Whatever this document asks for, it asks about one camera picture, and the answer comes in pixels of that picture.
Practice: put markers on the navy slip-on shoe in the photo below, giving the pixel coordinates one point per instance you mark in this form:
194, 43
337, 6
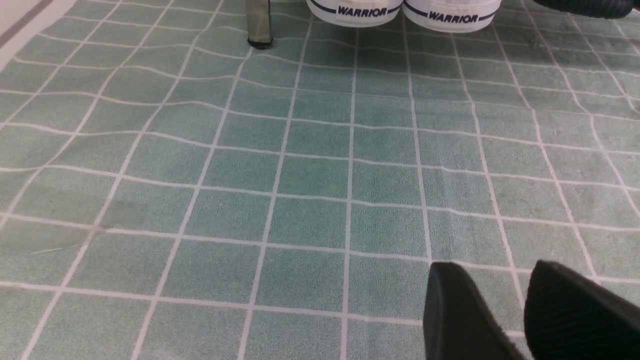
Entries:
355, 13
451, 16

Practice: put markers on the metal shoe rack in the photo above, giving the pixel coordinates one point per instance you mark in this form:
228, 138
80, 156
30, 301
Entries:
259, 24

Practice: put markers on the black lace-up shoe left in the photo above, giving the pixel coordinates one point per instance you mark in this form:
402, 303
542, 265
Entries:
597, 9

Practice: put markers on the green checkered floor mat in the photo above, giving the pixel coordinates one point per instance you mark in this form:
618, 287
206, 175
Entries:
169, 192

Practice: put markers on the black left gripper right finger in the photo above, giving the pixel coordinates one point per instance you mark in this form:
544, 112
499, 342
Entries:
570, 317

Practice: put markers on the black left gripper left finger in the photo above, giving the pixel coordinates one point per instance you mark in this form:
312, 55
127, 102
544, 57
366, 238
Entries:
457, 323

